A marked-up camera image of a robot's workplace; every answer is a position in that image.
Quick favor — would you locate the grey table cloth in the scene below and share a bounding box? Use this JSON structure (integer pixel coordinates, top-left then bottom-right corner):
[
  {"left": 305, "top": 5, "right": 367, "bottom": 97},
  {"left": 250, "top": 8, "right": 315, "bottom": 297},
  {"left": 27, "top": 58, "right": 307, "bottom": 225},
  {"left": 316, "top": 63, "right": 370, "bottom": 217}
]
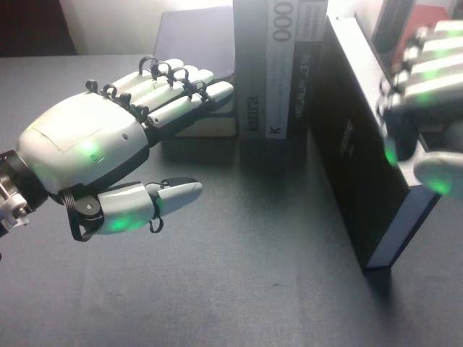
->
[{"left": 0, "top": 53, "right": 463, "bottom": 347}]

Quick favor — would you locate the lilac grey book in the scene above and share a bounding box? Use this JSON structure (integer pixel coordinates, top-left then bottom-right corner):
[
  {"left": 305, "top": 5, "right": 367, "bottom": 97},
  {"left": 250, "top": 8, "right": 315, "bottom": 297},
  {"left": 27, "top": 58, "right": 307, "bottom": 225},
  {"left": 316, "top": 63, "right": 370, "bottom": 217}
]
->
[{"left": 153, "top": 9, "right": 239, "bottom": 138}]

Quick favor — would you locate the white-spined book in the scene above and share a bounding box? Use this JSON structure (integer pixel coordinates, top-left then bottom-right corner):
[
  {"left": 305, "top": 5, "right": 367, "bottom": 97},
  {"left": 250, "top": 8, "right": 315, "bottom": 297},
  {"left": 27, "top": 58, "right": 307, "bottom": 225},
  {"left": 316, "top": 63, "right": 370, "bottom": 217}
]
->
[{"left": 266, "top": 0, "right": 301, "bottom": 140}]

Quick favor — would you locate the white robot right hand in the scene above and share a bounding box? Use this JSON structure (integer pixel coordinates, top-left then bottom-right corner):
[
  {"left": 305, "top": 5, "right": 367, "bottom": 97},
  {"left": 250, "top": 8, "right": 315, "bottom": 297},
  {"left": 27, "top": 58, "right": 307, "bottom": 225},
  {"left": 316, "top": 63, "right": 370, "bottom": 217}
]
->
[{"left": 375, "top": 20, "right": 463, "bottom": 203}]

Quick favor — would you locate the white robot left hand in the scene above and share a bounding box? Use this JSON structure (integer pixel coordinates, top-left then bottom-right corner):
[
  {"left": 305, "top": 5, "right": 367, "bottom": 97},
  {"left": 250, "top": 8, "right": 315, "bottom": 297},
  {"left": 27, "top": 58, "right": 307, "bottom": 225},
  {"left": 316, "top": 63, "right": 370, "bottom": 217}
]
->
[{"left": 16, "top": 56, "right": 236, "bottom": 242}]

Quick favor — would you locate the red book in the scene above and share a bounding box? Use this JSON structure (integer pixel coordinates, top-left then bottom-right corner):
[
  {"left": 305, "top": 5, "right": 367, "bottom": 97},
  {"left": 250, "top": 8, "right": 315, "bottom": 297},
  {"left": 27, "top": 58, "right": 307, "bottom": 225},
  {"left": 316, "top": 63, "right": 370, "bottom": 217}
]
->
[{"left": 399, "top": 3, "right": 453, "bottom": 48}]

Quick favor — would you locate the grey-spined book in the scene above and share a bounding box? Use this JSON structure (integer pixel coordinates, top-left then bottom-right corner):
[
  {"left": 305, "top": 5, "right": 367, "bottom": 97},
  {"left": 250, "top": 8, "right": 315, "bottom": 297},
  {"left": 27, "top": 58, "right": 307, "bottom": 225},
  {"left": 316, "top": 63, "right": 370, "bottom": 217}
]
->
[{"left": 233, "top": 0, "right": 271, "bottom": 142}]

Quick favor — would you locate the black-spined book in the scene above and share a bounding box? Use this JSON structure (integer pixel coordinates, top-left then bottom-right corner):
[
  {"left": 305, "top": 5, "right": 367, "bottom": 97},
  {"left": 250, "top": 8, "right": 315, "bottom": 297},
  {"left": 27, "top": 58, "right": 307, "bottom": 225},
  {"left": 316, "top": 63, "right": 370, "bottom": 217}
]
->
[{"left": 296, "top": 0, "right": 330, "bottom": 133}]

